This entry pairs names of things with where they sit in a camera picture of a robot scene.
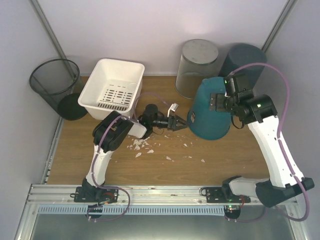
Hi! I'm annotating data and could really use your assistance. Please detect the teal plastic bin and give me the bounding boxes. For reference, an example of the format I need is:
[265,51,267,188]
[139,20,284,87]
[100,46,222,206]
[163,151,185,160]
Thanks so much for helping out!
[187,76,231,140]

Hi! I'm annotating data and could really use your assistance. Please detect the grey slotted cable duct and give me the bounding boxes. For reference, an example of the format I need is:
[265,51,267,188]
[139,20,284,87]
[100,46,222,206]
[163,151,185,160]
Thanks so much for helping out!
[38,204,225,216]

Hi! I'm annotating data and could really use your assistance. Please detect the dark grey cylindrical bin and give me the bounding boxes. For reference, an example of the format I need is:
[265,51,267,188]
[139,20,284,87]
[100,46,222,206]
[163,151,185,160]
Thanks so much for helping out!
[218,43,267,88]

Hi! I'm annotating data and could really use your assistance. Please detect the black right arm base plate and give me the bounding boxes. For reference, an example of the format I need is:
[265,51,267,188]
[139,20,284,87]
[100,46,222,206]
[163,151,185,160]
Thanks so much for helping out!
[199,186,251,204]

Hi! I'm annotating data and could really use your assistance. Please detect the silver mesh metal bin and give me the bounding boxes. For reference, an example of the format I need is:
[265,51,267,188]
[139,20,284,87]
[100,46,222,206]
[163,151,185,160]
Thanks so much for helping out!
[175,39,219,99]

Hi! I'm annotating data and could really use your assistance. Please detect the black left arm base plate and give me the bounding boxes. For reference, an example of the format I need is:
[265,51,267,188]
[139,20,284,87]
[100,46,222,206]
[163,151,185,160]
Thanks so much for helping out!
[70,185,119,204]

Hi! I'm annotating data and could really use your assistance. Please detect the aluminium frame post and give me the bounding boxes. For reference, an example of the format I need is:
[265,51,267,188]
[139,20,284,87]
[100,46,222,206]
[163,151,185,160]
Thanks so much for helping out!
[29,0,75,77]
[261,0,298,53]

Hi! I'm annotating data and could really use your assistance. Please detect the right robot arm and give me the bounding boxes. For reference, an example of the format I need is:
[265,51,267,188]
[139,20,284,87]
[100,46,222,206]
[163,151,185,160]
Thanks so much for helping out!
[211,74,315,208]

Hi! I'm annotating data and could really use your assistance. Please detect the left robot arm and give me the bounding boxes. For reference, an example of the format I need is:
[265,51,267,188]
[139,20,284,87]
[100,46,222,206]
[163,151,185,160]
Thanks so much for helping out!
[76,103,188,202]

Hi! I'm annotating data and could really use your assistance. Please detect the aluminium front rail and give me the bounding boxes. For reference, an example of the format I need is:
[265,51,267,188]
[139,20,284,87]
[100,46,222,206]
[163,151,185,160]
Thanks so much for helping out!
[26,184,242,206]

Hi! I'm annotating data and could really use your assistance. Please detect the aluminium frame post right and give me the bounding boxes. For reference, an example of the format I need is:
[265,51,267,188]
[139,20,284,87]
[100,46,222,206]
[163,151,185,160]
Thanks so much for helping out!
[261,0,298,53]

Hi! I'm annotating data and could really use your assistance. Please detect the white plastic tub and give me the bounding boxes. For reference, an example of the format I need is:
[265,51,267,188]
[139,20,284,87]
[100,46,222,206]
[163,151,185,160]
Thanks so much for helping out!
[78,58,145,120]

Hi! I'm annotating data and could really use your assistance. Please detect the white plastic shard pile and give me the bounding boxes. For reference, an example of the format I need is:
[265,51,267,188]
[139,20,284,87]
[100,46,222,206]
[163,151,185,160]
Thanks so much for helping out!
[126,138,150,151]

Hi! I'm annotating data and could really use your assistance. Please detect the black wire mesh bin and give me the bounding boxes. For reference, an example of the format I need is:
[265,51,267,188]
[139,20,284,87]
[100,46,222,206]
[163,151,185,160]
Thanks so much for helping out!
[29,58,88,121]

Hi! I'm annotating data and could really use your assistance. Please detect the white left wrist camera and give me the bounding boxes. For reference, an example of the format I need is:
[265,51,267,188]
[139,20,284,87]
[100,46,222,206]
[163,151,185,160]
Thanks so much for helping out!
[167,103,179,117]

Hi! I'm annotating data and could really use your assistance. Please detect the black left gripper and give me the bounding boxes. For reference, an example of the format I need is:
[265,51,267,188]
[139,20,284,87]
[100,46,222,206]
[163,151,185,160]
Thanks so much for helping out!
[151,115,190,132]

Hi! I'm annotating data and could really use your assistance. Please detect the aluminium frame post left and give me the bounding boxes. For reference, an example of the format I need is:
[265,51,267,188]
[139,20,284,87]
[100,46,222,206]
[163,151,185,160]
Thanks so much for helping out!
[29,0,75,77]

